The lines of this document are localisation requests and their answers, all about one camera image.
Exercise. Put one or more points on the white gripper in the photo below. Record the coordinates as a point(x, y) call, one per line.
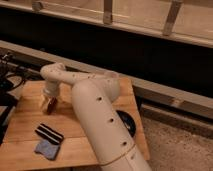
point(51, 89)

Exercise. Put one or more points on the wooden board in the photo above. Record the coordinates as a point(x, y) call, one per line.
point(17, 150)

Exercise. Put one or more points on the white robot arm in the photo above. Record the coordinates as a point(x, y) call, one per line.
point(92, 96)

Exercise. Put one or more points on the metal rail frame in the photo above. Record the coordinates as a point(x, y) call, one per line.
point(188, 21)

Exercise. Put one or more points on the black bowl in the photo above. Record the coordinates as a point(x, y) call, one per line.
point(128, 121)

